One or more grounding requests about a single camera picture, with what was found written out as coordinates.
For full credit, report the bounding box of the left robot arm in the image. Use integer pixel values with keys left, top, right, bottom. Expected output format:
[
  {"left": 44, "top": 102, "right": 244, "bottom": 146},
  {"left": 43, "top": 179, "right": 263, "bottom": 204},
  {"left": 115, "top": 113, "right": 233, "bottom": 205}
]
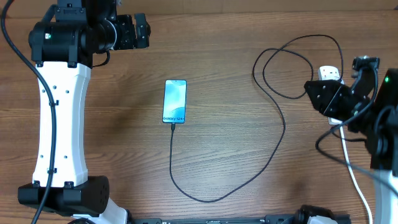
[{"left": 17, "top": 0, "right": 150, "bottom": 223}]

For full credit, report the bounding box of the white power strip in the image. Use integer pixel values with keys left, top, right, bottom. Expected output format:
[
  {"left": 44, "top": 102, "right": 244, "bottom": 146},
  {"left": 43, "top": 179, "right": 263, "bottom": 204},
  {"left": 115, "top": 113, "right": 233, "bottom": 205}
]
[{"left": 318, "top": 65, "right": 341, "bottom": 125}]

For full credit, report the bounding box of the black USB charging cable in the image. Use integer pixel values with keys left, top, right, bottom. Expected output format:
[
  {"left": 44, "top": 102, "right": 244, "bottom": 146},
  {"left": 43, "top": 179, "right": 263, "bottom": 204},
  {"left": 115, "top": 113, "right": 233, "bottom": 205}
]
[{"left": 169, "top": 34, "right": 345, "bottom": 203}]

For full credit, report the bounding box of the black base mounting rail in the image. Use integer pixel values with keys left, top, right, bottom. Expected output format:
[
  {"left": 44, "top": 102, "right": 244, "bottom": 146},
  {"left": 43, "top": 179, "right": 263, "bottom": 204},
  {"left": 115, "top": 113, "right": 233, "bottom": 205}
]
[{"left": 128, "top": 214, "right": 295, "bottom": 224}]

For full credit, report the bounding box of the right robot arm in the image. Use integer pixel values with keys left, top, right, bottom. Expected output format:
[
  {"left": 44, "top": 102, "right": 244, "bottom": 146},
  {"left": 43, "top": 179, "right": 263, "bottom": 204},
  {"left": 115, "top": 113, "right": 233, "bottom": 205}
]
[{"left": 304, "top": 68, "right": 397, "bottom": 223}]

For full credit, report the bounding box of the Samsung Galaxy smartphone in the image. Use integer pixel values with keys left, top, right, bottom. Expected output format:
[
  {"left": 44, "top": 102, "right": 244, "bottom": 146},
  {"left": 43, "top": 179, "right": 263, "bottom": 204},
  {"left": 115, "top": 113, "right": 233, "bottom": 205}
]
[{"left": 162, "top": 80, "right": 187, "bottom": 124}]

